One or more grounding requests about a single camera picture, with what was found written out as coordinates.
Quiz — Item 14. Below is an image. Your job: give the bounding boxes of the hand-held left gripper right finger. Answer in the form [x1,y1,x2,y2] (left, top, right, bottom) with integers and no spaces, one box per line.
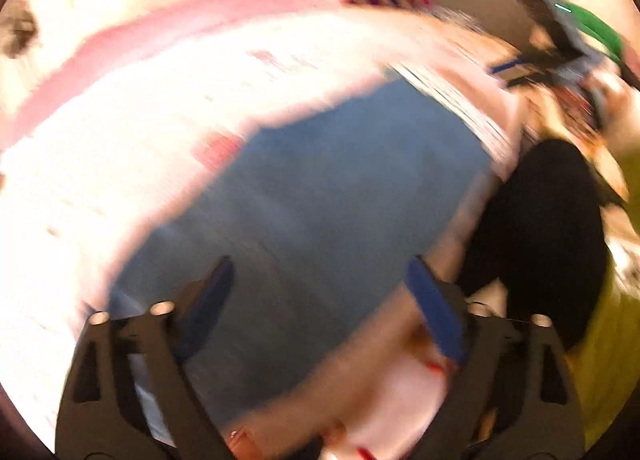
[405,255,586,460]

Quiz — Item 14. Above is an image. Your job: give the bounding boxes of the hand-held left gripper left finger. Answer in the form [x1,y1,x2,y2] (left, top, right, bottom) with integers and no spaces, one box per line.
[55,255,236,460]

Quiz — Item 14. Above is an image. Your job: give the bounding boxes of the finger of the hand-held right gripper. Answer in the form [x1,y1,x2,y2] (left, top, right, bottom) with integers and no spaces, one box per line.
[487,53,588,88]

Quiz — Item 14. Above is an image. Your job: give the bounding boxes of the blue denim pants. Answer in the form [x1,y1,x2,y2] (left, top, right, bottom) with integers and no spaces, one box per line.
[107,78,493,433]

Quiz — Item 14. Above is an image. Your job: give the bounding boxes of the dark cloth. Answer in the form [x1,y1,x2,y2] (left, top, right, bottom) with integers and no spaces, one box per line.
[460,137,612,352]

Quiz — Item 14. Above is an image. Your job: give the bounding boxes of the yellow green cloth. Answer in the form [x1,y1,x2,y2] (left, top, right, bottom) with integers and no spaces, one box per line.
[565,260,640,447]

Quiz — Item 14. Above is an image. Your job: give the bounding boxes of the pink strawberry printed blanket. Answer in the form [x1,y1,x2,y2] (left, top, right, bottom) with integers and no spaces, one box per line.
[0,5,523,460]

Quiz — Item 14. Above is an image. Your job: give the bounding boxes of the pink plush comforter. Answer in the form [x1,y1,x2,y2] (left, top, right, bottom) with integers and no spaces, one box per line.
[0,0,353,141]

